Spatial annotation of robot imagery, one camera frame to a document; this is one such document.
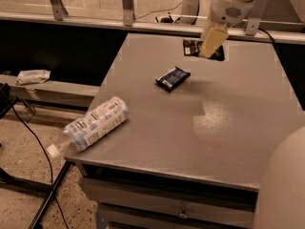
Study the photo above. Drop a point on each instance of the black chocolate rxbar wrapper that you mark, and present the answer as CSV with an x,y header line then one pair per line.
x,y
192,48

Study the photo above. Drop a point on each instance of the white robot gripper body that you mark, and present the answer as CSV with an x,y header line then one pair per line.
x,y
226,12

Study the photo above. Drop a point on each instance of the blue blueberry rxbar wrapper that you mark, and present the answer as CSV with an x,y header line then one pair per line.
x,y
172,79

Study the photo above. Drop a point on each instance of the grey cabinet drawer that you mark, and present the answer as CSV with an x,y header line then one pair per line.
x,y
138,207

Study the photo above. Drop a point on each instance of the clear plastic water bottle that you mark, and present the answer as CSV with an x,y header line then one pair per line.
x,y
90,127

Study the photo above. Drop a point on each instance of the black stand leg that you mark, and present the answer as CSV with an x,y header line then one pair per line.
x,y
50,197

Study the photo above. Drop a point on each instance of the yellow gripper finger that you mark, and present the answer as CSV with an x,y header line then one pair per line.
x,y
212,40
209,24

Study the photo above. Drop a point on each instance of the right metal rail bracket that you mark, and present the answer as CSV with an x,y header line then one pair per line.
x,y
255,17

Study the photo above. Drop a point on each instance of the metal rail bracket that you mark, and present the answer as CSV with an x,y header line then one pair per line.
x,y
255,17
59,10
128,12

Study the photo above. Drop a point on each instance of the left metal rail bracket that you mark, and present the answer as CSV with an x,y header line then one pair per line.
x,y
59,10

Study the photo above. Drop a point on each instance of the middle metal rail bracket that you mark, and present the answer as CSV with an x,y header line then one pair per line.
x,y
128,12

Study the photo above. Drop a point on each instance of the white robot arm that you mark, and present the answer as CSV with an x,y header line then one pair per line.
x,y
281,196

